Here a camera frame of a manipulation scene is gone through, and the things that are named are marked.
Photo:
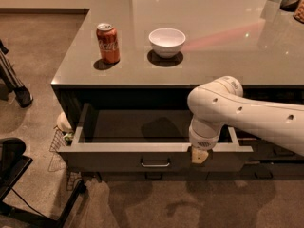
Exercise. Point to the grey kitchen counter cabinet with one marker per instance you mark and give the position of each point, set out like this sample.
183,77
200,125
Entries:
252,40

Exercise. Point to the wire basket with items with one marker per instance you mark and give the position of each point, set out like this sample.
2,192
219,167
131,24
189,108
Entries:
63,136

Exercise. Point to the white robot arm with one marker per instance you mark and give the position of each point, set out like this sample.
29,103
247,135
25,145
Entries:
221,103

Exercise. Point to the black tripod leg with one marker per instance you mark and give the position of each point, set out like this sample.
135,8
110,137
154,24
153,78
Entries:
12,82

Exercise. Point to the brown basket on counter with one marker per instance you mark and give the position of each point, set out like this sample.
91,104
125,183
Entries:
299,12

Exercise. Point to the white ceramic bowl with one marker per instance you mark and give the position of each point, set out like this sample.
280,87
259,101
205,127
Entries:
166,42

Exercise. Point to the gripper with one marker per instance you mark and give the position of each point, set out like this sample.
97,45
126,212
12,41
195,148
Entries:
204,142

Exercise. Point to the red soda can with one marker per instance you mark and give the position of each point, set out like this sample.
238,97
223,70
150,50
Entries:
108,43

